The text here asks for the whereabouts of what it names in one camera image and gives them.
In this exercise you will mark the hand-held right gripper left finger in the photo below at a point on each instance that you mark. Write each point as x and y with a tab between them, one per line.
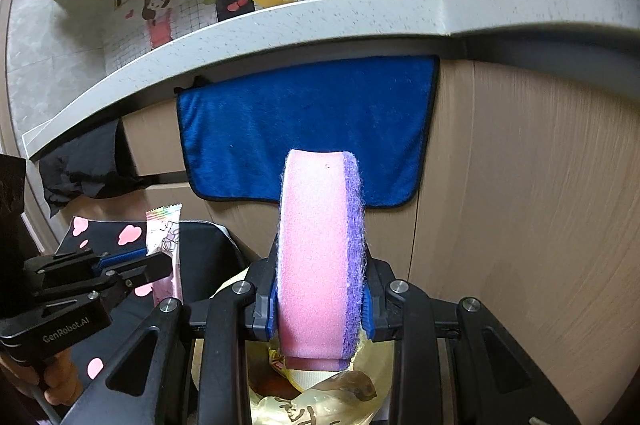
273	305

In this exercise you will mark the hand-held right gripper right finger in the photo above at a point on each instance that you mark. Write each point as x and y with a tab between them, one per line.
366	312

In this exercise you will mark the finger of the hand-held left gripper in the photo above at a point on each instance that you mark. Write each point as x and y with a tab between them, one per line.
155	267
125	257

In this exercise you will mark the pink snack wrapper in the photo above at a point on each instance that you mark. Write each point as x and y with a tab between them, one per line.
165	230

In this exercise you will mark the black trash bin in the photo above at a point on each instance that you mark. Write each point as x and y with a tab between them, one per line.
205	250

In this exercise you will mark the pink and purple sponge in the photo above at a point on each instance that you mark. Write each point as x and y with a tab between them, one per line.
310	255

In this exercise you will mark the person's left hand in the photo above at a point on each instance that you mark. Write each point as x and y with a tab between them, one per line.
60	370

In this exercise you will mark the black mat with pink print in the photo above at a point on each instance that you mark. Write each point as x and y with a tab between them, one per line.
100	230

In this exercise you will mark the black cloth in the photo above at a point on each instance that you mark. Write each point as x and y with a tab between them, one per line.
85	165

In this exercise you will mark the blue towel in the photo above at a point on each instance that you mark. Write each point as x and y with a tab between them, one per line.
300	120

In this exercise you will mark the grey speckled counter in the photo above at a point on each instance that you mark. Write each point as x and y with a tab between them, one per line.
300	20

